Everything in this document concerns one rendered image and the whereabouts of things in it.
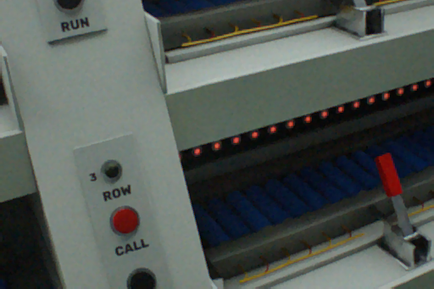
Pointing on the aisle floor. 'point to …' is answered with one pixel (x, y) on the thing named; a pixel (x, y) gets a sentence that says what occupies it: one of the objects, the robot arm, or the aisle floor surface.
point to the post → (95, 123)
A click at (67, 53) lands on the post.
